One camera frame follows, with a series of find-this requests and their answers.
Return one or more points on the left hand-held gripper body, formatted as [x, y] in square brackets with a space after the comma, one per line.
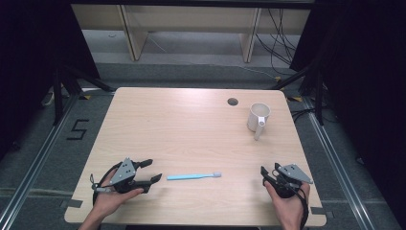
[123, 174]

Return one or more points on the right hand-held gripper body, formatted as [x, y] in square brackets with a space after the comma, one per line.
[293, 174]

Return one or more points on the light blue toothbrush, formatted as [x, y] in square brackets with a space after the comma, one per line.
[191, 176]

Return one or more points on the white cup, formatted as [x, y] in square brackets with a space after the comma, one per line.
[255, 119]

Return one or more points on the person's left hand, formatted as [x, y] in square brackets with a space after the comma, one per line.
[108, 199]

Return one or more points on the person's right hand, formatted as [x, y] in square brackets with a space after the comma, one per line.
[290, 211]

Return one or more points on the grey tape patch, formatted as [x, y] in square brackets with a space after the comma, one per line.
[72, 203]
[320, 211]

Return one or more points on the yellow black floor tape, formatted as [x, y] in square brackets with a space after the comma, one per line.
[295, 99]
[85, 96]
[278, 78]

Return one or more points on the black metal stand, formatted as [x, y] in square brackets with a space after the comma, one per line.
[58, 96]
[319, 96]

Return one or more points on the light wooden shelf unit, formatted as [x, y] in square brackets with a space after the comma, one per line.
[137, 38]

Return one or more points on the dark curtain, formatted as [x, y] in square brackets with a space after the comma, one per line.
[32, 48]
[367, 64]

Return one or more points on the metal floor rail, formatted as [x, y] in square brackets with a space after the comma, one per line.
[338, 172]
[38, 159]

